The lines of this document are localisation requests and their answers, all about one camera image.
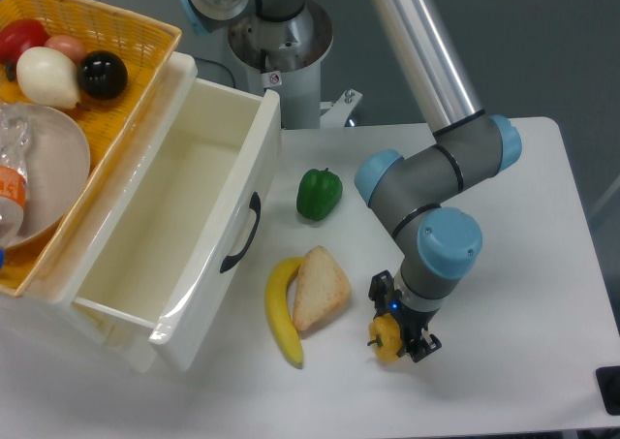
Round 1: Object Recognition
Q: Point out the green bell pepper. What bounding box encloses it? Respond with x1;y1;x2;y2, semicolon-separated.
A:
295;168;343;222

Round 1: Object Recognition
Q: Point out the white onion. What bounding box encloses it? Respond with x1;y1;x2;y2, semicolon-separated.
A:
16;47;81;110

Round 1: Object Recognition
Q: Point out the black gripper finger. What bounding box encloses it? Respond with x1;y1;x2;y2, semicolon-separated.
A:
368;270;398;313
404;330;442;363

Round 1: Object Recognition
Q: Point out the triangular bread slice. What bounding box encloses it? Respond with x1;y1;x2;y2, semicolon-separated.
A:
293;245;352;332

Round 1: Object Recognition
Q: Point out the black object at table edge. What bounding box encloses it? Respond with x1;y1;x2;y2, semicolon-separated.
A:
595;365;620;416

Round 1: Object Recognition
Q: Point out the red tomato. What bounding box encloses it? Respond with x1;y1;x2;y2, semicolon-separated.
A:
1;18;50;65

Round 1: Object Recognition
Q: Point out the black drawer handle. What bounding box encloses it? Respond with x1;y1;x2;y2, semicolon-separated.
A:
220;192;263;273

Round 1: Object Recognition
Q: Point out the pink peach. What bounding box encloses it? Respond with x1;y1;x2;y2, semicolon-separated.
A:
45;35;87;65

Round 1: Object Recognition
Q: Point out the yellow woven basket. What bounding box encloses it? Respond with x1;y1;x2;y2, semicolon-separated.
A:
1;0;182;298

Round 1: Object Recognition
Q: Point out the black round eggplant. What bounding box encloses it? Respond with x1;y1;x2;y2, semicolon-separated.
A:
77;50;128;100

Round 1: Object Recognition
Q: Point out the yellow bell pepper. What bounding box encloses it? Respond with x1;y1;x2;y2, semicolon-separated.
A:
367;313;403;362

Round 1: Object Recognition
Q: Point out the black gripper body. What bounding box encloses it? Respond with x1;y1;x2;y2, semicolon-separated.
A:
390;290;434;346

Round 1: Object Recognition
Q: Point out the clear plastic bottle orange label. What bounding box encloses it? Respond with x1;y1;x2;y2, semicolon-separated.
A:
1;104;30;267

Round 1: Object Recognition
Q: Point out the yellow banana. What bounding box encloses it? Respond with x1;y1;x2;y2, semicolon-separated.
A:
263;257;303;369

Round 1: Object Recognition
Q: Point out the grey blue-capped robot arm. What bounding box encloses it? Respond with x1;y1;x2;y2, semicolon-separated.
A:
180;0;522;361

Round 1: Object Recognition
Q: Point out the white drawer cabinet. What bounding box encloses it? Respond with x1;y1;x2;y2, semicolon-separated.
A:
1;289;163;373

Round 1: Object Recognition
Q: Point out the white plastic drawer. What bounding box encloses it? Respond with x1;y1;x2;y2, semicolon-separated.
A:
74;71;281;371

